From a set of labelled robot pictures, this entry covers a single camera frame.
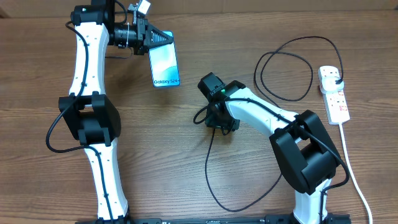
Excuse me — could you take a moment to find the blue screen smartphone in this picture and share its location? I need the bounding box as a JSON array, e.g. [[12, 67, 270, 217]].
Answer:
[[149, 42, 180, 88]]

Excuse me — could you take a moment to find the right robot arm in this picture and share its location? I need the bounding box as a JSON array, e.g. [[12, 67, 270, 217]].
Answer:
[[198, 73, 344, 223]]

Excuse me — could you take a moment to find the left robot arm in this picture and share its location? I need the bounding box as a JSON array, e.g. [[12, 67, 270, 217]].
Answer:
[[54, 1, 174, 223]]

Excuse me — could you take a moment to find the white charger adapter plug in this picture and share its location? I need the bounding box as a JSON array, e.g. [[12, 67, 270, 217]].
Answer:
[[320, 77, 345, 94]]

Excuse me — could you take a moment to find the white power strip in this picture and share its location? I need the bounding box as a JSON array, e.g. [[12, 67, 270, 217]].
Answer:
[[318, 65, 350, 125]]

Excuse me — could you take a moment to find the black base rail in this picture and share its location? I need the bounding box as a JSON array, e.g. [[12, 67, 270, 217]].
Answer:
[[74, 213, 352, 224]]

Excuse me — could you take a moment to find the white power strip cord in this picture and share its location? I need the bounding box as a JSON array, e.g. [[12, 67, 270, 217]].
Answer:
[[338, 123, 374, 224]]

